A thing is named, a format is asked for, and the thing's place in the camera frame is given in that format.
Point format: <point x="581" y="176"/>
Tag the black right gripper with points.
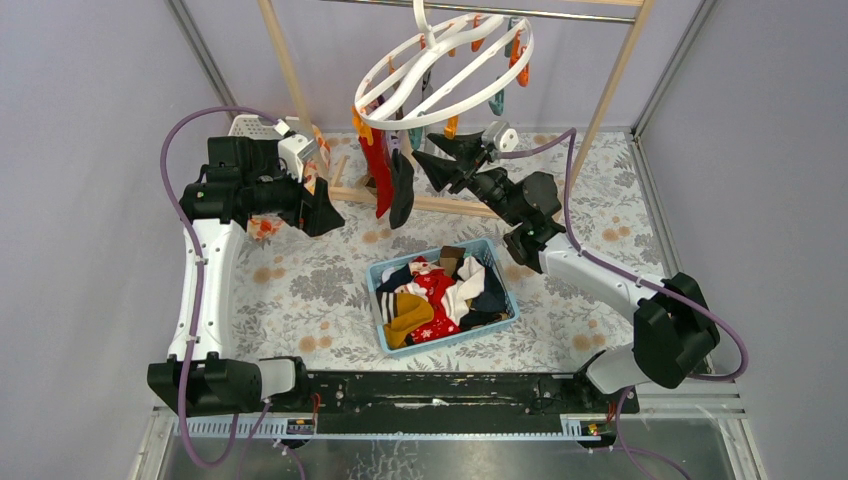
<point x="465" y="148"/>

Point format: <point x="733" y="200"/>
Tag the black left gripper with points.
<point x="303" y="206"/>

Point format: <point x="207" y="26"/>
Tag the white round clip hanger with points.
<point x="444" y="70"/>

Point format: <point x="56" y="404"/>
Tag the white sock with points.
<point x="470" y="284"/>

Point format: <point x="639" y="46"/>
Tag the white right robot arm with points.
<point x="673" y="331"/>

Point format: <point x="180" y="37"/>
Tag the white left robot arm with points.
<point x="243" y="178"/>

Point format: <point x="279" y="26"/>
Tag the black hanging sock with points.
<point x="402" y="174"/>

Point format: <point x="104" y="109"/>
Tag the orange floral cloth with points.
<point x="317" y="167"/>

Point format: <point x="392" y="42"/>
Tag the red hanging sock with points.
<point x="377" y="154"/>

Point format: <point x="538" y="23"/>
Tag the floral table mat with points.
<point x="295" y="295"/>

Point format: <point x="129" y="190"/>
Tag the blue plastic sock basket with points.
<point x="394" y="276"/>

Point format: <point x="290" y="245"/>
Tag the brown sock in basket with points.
<point x="450" y="259"/>

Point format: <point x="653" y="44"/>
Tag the white plastic laundry basket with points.
<point x="254" y="127"/>

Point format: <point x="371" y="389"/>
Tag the red snowflake sock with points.
<point x="434" y="282"/>

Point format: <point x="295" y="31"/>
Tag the dark navy sock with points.
<point x="493" y="298"/>

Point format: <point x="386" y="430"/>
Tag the metal hanging rod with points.
<point x="518" y="12"/>

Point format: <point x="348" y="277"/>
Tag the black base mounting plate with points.
<point x="376" y="403"/>

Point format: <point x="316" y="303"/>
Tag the wooden clothes rack frame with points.
<point x="642" y="12"/>

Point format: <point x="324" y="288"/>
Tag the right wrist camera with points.
<point x="500" y="136"/>

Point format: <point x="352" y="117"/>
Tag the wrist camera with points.
<point x="500" y="136"/>
<point x="294" y="149"/>

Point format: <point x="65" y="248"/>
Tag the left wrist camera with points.
<point x="294" y="149"/>

